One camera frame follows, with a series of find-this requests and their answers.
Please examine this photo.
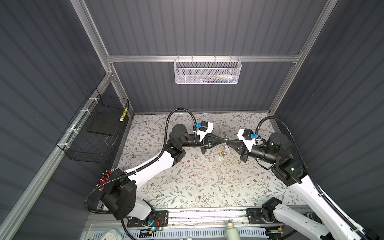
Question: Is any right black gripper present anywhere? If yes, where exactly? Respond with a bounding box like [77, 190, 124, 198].
[225, 138, 277, 166]

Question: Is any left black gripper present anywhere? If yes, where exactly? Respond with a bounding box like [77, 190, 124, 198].
[178, 133, 224, 156]

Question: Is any large keyring with yellow grip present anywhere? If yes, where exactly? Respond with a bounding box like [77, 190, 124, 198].
[219, 142, 231, 163]

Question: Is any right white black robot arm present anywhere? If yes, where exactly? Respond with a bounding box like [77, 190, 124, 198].
[226, 130, 380, 240]

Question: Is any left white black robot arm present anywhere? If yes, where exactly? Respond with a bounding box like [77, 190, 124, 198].
[100, 121, 227, 225]

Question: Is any white bottle with red cap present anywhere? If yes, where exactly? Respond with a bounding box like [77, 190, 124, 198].
[225, 220, 241, 240]

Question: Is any yellow green marker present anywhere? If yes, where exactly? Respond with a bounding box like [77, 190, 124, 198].
[120, 108, 128, 122]

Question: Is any red cup with pens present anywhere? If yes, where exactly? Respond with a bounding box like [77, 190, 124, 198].
[98, 169, 116, 186]

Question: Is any white rounded device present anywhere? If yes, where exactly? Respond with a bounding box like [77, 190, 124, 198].
[100, 229, 123, 240]

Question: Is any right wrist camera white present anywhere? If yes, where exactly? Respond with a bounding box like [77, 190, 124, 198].
[237, 129, 260, 152]

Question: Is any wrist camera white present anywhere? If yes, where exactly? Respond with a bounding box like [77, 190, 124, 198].
[237, 129, 260, 152]
[195, 121, 214, 143]

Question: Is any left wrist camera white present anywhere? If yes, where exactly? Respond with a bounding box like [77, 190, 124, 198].
[195, 121, 214, 143]

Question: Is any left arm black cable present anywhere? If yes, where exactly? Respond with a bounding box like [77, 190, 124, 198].
[83, 107, 199, 240]

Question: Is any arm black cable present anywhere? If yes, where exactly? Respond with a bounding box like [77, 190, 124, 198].
[255, 116, 370, 240]
[83, 107, 199, 240]

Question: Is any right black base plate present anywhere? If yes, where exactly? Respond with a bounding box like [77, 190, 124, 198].
[246, 208, 282, 225]

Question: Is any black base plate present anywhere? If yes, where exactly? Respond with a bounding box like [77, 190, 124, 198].
[246, 208, 282, 225]
[127, 210, 169, 228]

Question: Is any white wire basket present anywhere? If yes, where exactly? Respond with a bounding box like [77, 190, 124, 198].
[173, 57, 242, 85]

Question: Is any aluminium rail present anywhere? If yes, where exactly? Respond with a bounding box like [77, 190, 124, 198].
[86, 207, 249, 228]

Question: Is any white slotted cable duct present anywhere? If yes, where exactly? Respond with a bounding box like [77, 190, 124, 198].
[91, 227, 268, 240]

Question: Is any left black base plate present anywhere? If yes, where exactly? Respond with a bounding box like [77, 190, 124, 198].
[127, 210, 169, 228]

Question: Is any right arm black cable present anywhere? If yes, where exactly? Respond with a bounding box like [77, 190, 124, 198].
[255, 116, 370, 240]

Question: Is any black wire basket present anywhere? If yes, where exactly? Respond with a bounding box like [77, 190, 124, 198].
[57, 91, 130, 164]

